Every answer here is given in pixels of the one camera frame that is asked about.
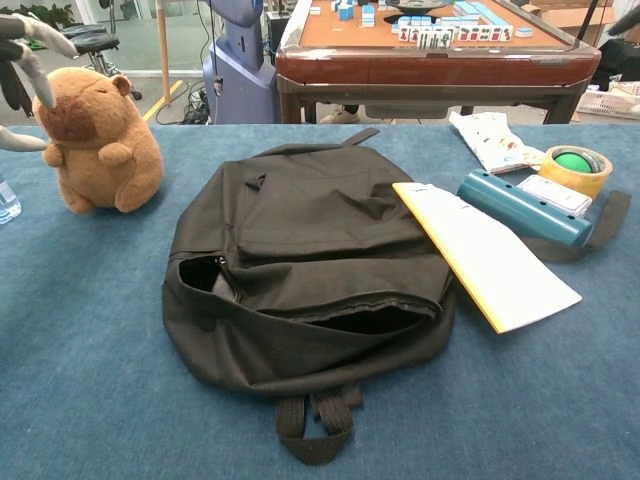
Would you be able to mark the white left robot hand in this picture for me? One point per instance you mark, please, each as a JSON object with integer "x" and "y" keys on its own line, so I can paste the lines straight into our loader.
{"x": 45, "y": 37}

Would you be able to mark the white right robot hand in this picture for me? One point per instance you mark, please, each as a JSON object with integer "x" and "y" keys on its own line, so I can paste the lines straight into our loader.
{"x": 627, "y": 25}

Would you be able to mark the white book yellow spine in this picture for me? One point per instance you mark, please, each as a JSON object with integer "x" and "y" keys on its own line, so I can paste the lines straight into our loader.
{"x": 500, "y": 260}

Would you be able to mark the black fabric backpack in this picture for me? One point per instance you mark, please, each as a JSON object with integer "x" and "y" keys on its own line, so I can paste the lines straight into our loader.
{"x": 325, "y": 225}

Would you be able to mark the blue purple robot base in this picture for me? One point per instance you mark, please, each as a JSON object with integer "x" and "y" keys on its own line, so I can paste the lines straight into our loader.
{"x": 235, "y": 85}

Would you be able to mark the white printed plastic bag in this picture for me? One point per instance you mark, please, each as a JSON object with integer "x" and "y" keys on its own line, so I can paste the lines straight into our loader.
{"x": 490, "y": 140}

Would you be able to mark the black cloth bundle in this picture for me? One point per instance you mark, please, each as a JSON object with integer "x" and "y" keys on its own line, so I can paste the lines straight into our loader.
{"x": 622, "y": 60}

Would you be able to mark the black round stool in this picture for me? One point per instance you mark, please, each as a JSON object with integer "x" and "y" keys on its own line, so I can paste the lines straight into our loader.
{"x": 87, "y": 30}
{"x": 100, "y": 42}

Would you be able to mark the cardboard box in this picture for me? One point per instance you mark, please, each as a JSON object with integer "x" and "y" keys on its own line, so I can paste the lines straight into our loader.
{"x": 570, "y": 17}

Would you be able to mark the white plastic basket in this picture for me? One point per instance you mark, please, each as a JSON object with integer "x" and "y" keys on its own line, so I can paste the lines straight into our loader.
{"x": 610, "y": 105}

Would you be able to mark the blue white mahjong tile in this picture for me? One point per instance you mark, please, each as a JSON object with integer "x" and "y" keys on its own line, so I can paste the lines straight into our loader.
{"x": 524, "y": 32}

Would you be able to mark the wooden pole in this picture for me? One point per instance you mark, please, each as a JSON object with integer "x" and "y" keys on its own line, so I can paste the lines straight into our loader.
{"x": 163, "y": 60}

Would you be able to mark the brown capybara plush toy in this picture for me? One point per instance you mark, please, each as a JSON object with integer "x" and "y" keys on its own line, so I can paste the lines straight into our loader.
{"x": 100, "y": 165}

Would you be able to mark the green ball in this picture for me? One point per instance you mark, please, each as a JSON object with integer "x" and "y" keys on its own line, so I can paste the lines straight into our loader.
{"x": 570, "y": 162}

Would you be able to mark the yellow tape roll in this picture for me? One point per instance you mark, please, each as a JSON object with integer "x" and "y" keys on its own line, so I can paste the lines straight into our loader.
{"x": 555, "y": 172}

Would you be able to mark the clear plastic water bottle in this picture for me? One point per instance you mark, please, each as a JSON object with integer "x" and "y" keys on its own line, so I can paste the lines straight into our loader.
{"x": 7, "y": 205}

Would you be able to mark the white flat box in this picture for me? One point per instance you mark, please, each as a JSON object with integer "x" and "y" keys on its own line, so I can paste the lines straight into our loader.
{"x": 555, "y": 195}

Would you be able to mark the brown mahjong table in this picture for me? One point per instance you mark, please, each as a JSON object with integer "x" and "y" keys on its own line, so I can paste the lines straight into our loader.
{"x": 425, "y": 70}

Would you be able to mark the dark bowl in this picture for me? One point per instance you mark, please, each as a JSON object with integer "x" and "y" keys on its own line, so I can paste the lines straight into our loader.
{"x": 417, "y": 5}

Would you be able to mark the teal cylindrical tube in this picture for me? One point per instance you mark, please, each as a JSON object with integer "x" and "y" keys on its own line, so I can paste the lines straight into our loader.
{"x": 510, "y": 205}

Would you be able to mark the beige shoe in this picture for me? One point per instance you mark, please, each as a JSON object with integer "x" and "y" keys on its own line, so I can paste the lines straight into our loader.
{"x": 340, "y": 117}

